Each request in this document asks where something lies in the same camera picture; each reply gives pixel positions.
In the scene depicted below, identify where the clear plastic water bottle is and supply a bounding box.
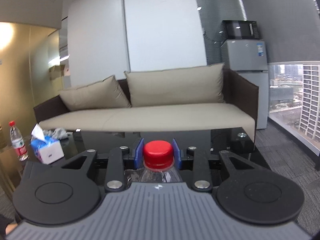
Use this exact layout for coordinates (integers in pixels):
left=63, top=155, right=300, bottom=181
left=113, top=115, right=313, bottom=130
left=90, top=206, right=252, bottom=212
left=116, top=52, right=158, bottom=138
left=124, top=162, right=184, bottom=183

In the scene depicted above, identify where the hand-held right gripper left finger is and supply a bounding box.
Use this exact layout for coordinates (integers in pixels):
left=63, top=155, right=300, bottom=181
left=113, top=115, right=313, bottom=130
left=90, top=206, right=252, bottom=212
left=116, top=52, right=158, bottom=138
left=61, top=138, right=145, bottom=193

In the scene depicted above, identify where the glass window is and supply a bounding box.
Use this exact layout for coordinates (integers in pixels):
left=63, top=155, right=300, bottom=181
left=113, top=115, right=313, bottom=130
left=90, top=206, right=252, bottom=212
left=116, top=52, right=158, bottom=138
left=268, top=59, right=320, bottom=153

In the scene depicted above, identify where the beige brown sofa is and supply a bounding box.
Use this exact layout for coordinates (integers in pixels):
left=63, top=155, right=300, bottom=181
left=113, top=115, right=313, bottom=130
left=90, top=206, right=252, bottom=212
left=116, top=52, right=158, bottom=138
left=33, top=62, right=259, bottom=153

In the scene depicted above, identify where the cardboard box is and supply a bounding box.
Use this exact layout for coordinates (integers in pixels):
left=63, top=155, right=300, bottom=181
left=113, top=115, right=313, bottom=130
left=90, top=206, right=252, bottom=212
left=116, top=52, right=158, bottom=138
left=48, top=64, right=72, bottom=81

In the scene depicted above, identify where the red bottle cap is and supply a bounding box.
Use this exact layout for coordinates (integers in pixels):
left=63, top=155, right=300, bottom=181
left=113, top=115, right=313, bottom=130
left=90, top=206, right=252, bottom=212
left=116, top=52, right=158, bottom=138
left=142, top=141, right=174, bottom=172

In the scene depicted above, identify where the grey refrigerator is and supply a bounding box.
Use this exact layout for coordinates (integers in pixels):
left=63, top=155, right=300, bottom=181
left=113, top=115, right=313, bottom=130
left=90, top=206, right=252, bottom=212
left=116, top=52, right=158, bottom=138
left=221, top=39, right=270, bottom=130

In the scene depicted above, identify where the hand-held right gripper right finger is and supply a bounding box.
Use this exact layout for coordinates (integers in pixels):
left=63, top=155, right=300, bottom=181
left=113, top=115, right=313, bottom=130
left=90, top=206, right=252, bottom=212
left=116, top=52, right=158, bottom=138
left=172, top=138, right=252, bottom=193

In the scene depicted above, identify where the blue white tissue box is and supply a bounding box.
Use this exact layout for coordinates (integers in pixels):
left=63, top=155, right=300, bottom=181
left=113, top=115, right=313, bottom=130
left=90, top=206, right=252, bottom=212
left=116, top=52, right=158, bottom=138
left=30, top=123, right=64, bottom=165

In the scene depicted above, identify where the small beige sofa cushion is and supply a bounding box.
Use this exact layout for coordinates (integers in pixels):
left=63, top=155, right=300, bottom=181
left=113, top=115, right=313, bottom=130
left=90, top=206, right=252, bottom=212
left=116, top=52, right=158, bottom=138
left=59, top=75, right=132, bottom=112

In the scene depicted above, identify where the black microwave oven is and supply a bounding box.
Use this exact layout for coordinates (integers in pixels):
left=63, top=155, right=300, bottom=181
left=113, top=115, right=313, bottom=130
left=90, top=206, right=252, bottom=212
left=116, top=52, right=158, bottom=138
left=222, top=20, right=261, bottom=40

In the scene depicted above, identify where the large beige sofa cushion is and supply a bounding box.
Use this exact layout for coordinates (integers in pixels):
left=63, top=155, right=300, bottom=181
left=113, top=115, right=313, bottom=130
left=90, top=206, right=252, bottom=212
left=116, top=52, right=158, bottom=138
left=124, top=63, right=226, bottom=107

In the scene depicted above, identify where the crumpled grey cloth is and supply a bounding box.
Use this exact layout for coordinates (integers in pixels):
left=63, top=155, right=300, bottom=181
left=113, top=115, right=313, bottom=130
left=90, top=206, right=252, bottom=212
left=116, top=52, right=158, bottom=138
left=43, top=128, right=69, bottom=140

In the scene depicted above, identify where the red label water bottle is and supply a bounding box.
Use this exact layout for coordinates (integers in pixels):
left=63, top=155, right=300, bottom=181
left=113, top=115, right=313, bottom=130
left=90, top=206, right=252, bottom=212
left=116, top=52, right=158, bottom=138
left=9, top=121, right=29, bottom=161

